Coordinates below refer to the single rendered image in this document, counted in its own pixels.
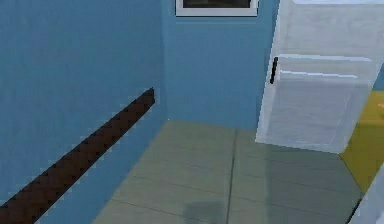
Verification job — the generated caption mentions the dark brown wall rail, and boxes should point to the dark brown wall rail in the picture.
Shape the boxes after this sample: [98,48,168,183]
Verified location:
[0,87,156,224]

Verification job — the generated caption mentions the black door handle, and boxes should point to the black door handle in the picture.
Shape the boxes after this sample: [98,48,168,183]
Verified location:
[269,56,279,85]

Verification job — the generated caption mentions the white room door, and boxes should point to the white room door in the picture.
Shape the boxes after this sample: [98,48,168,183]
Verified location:
[255,0,384,155]

